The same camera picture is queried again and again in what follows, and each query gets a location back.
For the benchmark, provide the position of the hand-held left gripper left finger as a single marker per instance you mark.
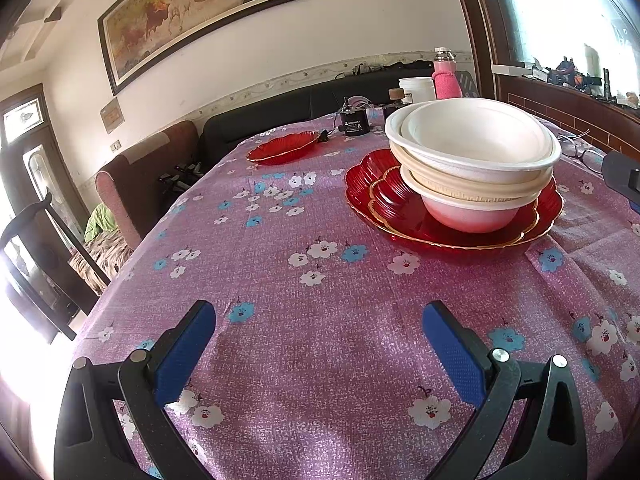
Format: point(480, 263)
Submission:
point(182, 355)

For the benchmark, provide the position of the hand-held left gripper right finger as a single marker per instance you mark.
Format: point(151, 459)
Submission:
point(452, 350)

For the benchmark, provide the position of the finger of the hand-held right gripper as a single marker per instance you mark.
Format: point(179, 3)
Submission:
point(622, 180)

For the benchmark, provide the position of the beige disposable bowl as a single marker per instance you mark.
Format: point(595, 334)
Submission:
point(475, 199)

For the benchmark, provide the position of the red plate thick gold rim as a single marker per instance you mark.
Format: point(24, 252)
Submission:
point(395, 200)

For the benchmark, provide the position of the large red plate gold lettering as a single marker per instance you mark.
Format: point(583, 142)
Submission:
point(360, 185)

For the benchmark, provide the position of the black eyeglasses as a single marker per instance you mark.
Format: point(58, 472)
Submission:
point(592, 157)

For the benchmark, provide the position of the dark windowsill ornament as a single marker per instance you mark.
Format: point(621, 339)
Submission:
point(565, 70)

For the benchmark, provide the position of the patterned blanket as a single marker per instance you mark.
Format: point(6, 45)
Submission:
point(105, 255)

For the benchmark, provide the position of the white flat box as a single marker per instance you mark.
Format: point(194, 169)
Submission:
point(515, 70)

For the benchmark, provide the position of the green cloth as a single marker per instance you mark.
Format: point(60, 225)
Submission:
point(100, 222)

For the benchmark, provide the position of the purple floral tablecloth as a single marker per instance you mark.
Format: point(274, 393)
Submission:
point(300, 240)

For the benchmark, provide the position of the black metal tools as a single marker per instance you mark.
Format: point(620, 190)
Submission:
point(180, 180)

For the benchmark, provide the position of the black phone stand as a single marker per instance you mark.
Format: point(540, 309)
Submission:
point(467, 82)

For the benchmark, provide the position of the brown armchair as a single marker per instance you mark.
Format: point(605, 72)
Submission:
point(145, 175)

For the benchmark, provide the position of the pink sleeved bottle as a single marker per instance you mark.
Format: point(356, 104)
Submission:
point(445, 82)

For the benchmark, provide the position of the dark wooden chair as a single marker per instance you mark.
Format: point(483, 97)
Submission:
point(25, 217)

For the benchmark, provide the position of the white plastic jar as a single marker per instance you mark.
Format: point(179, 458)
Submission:
point(415, 91)

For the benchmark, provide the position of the small red plate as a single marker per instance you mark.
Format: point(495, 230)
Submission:
point(280, 149)

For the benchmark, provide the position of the black box with wooden knob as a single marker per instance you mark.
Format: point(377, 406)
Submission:
point(395, 95)

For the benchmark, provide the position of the black labelled cylindrical device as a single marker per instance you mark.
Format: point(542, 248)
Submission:
point(352, 122)

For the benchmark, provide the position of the black power plug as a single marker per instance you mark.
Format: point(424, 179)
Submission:
point(325, 136)

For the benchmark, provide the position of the black sofa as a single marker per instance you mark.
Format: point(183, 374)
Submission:
point(280, 110)

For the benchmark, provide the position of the wooden glass door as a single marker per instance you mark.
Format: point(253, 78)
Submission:
point(30, 125)

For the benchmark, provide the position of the framed horse painting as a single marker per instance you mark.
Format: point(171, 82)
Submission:
point(190, 5)

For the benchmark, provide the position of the wooden window frame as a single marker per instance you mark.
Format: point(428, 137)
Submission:
point(540, 105)

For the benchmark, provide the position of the wall plaque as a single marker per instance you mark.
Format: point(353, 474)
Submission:
point(112, 115)

